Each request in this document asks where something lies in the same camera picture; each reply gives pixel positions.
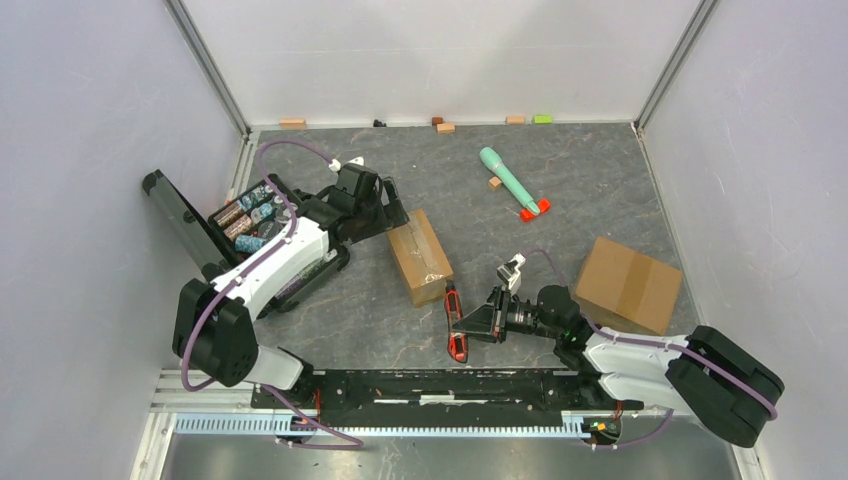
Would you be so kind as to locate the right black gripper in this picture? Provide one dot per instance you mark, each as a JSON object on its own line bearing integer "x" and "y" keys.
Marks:
{"x": 487, "y": 323}

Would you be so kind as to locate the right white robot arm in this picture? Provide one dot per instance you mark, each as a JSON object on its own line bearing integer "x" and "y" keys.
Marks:
{"x": 704, "y": 373}

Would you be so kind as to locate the red box cutter knife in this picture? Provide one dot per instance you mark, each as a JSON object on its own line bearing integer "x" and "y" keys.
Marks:
{"x": 457, "y": 341}

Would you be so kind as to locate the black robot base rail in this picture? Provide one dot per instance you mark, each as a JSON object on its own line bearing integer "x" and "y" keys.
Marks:
{"x": 409, "y": 398}

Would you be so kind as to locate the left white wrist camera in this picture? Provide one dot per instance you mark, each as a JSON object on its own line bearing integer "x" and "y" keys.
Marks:
{"x": 335, "y": 165}

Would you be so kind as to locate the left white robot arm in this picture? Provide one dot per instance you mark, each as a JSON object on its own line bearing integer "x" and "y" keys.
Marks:
{"x": 214, "y": 328}

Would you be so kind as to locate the tan block far left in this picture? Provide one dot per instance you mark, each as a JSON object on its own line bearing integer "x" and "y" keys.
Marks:
{"x": 292, "y": 123}

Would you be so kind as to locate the black case with poker chips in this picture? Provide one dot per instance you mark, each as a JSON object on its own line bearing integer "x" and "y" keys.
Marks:
{"x": 235, "y": 232}

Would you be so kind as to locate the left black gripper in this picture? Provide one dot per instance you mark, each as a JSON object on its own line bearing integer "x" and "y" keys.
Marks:
{"x": 388, "y": 216}

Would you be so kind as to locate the brown cardboard express box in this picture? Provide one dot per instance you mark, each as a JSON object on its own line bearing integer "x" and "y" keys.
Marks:
{"x": 421, "y": 260}

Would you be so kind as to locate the flat brown cardboard box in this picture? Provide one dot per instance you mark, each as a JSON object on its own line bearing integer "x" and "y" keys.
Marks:
{"x": 626, "y": 290}

